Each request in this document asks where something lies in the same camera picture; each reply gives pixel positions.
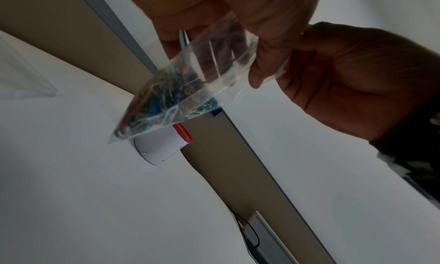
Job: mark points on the blue number sign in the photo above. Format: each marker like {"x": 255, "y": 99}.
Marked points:
{"x": 217, "y": 112}

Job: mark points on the black right wristband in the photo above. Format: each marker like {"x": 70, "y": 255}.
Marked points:
{"x": 412, "y": 143}

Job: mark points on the clear plastic cup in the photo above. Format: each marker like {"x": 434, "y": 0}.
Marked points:
{"x": 213, "y": 67}

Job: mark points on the person's right hand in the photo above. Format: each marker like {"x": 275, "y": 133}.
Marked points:
{"x": 361, "y": 75}

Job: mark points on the pile of coloured paper clips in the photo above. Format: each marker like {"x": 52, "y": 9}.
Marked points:
{"x": 165, "y": 100}

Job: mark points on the grey framed glass partition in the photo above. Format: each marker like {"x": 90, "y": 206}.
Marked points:
{"x": 51, "y": 26}

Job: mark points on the white cup with red rim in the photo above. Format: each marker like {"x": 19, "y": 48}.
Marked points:
{"x": 158, "y": 148}

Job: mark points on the beige partition panel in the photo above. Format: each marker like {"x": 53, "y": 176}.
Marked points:
{"x": 247, "y": 181}

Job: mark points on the person's left hand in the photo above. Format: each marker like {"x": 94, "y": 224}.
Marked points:
{"x": 268, "y": 13}

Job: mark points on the grey desk power box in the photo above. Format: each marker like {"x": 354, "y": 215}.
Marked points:
{"x": 268, "y": 241}

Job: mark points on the clear plastic bag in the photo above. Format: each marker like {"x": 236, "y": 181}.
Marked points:
{"x": 24, "y": 75}

